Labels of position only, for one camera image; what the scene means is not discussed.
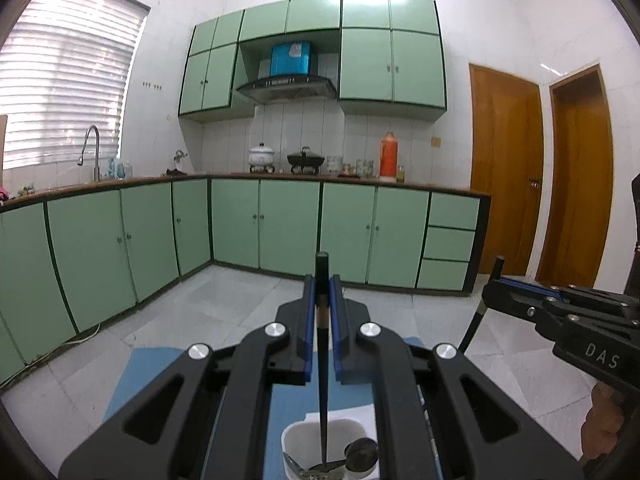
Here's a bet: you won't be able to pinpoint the blue box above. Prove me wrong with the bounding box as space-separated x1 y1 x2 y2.
269 42 315 79

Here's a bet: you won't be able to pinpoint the large steel spoon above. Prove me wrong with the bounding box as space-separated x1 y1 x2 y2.
282 452 321 479

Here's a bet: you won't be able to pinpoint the white floor cable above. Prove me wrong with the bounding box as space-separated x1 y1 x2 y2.
0 322 101 387

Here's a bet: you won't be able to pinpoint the bottles beside sink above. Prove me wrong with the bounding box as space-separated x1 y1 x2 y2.
107 156 134 180

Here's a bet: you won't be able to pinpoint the black plastic spoon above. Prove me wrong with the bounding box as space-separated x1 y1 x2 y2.
344 437 380 474

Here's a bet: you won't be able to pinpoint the white two-compartment utensil holder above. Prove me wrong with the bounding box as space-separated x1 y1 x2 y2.
280 402 381 480

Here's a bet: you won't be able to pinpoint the white window blinds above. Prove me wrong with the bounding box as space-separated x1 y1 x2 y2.
0 0 151 171

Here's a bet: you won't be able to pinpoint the black wok with lid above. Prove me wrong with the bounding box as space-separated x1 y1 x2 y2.
286 146 326 169

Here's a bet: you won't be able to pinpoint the person's right hand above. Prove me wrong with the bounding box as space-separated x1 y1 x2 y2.
579 381 627 462

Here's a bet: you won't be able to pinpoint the orange thermos flask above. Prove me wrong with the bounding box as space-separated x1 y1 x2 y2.
379 130 399 181

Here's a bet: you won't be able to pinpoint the green wall cabinet over hood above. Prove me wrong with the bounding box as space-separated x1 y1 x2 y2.
238 0 343 44

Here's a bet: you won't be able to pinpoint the wooden door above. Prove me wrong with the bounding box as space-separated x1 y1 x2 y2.
468 62 545 277
534 63 615 289

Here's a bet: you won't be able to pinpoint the white cooking pot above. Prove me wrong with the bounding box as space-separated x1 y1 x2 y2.
248 142 277 167

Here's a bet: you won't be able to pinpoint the blue tablecloth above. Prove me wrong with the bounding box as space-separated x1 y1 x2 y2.
102 336 441 480

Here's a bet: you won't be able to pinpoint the green base cabinet run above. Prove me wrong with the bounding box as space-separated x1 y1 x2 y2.
0 174 492 386

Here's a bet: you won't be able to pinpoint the dark blue chopstick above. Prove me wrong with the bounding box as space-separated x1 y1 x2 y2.
315 251 331 469
458 256 506 356

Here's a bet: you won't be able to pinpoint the steel kitchen faucet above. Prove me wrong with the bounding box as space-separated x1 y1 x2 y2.
77 124 102 183

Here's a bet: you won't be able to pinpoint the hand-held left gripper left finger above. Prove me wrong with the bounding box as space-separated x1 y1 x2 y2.
57 274 318 480

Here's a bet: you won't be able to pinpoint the range hood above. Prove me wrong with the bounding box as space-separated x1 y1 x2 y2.
235 74 338 106

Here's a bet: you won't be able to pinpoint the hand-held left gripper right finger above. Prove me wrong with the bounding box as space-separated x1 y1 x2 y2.
327 274 586 480

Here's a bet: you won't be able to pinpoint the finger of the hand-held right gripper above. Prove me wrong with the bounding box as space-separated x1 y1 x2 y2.
480 279 640 342
500 275 640 319

